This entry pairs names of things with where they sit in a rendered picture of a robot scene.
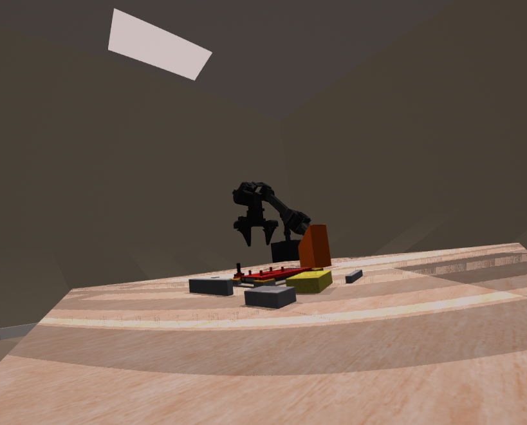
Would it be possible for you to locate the yellow block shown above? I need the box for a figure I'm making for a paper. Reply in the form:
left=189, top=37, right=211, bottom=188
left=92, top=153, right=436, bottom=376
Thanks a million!
left=285, top=270, right=333, bottom=294

